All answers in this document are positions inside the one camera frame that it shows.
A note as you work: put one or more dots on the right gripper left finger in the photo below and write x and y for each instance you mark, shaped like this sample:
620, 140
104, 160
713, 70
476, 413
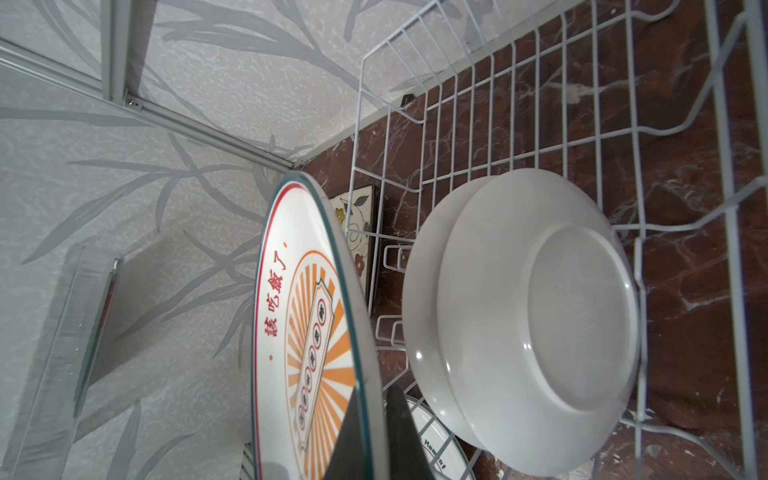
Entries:
352, 457

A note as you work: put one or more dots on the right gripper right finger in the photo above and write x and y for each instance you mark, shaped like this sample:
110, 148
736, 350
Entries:
407, 459

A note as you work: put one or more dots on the white wire dish rack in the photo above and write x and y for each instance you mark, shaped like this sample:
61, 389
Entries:
657, 110

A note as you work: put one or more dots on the aluminium frame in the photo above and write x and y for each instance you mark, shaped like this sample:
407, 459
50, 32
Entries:
98, 49

